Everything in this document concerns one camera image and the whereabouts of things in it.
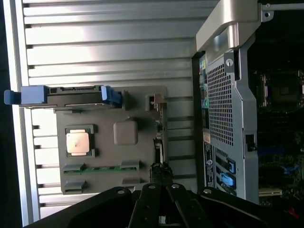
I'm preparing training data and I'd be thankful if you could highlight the blue card retention clip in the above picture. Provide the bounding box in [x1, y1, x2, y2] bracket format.
[219, 172, 236, 189]
[227, 158, 236, 178]

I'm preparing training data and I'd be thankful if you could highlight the grey plastic parts rack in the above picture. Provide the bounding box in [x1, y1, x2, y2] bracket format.
[56, 85, 171, 195]

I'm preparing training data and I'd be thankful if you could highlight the green RAM stick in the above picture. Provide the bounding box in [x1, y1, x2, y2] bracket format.
[63, 166, 140, 174]

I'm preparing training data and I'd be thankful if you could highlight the white expansion slot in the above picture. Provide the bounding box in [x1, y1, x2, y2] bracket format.
[258, 189, 283, 197]

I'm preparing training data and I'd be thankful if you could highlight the silver CPU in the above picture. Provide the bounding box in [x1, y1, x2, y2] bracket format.
[66, 129, 90, 156]

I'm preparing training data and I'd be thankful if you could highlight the grey PC case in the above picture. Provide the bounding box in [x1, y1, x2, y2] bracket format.
[191, 0, 304, 207]

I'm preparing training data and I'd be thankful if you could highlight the green motherboard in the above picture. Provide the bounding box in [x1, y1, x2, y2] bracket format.
[249, 68, 304, 199]

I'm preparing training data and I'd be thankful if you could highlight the hard disk with blue carrier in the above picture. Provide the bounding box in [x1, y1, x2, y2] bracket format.
[3, 85, 123, 111]

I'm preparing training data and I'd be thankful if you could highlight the metal CPU socket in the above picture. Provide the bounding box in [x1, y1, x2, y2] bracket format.
[260, 71, 304, 107]

